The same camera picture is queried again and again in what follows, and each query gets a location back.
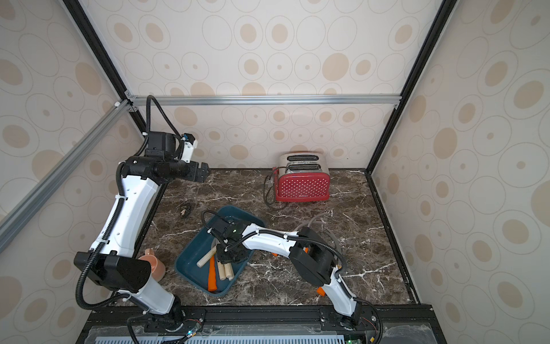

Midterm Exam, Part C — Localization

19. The wooden handle sickle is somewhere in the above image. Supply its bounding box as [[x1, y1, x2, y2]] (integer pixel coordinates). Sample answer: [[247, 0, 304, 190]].
[[217, 262, 226, 280], [196, 247, 216, 268]]

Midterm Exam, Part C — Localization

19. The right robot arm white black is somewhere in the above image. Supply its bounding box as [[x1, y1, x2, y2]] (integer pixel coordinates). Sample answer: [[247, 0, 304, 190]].
[[201, 210, 383, 335]]

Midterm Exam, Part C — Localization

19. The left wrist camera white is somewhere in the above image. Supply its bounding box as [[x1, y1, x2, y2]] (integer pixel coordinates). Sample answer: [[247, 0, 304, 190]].
[[180, 133, 198, 163]]

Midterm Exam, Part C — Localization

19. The red polka dot toaster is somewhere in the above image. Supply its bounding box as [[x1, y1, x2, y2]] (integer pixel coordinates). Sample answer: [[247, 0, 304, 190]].
[[273, 151, 331, 203]]

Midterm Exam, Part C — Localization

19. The black toaster power cord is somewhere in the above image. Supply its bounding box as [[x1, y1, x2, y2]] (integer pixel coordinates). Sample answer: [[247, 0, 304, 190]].
[[263, 167, 284, 208]]

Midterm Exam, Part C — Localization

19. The small black plug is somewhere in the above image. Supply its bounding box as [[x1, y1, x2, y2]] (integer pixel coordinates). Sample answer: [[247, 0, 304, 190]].
[[180, 204, 192, 218]]

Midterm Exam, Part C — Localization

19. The pink plastic cup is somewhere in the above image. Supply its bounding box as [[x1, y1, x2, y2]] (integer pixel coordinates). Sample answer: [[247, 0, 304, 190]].
[[139, 248, 166, 282]]

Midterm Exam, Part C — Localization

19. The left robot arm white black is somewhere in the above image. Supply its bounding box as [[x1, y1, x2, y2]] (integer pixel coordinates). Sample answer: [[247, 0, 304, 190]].
[[74, 95, 210, 321]]

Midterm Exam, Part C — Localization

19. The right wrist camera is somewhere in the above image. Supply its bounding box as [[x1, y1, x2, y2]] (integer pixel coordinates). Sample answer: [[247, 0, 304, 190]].
[[209, 216, 241, 242]]

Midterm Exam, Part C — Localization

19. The horizontal aluminium bar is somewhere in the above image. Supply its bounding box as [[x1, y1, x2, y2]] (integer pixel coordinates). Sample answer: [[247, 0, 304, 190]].
[[156, 94, 402, 106]]

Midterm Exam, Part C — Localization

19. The teal rectangular storage tray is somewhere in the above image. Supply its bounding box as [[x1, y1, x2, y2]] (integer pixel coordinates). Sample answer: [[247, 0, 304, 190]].
[[175, 206, 266, 298]]

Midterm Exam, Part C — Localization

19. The left diagonal aluminium bar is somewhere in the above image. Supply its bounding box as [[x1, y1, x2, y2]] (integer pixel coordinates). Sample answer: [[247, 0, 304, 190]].
[[1, 100, 130, 251]]

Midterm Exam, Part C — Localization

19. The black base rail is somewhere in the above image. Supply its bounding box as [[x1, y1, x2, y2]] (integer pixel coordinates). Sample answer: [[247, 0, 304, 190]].
[[76, 304, 448, 344]]

